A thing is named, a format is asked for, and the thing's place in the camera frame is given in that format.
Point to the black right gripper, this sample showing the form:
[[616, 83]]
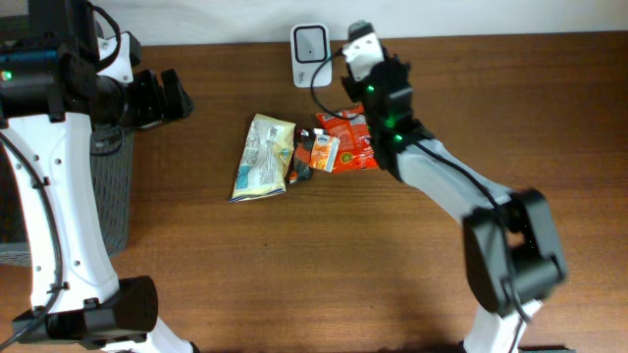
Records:
[[381, 75]]

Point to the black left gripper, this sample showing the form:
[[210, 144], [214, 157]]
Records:
[[148, 98]]

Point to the orange snack bag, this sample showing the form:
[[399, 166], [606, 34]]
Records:
[[355, 152]]

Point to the orange tissue pack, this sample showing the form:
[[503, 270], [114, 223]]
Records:
[[324, 152]]

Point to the yellow white wipes pack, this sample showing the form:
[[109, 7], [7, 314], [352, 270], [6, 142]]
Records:
[[265, 159]]

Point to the black silver snack packet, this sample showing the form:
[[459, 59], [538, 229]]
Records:
[[303, 142]]

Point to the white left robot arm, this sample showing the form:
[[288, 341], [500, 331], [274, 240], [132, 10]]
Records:
[[77, 297]]

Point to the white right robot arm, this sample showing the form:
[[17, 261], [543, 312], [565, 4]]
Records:
[[513, 255]]

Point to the white barcode scanner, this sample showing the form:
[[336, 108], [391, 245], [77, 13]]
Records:
[[310, 50]]

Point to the dark grey plastic basket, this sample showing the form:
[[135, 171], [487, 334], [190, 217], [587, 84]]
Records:
[[110, 196]]

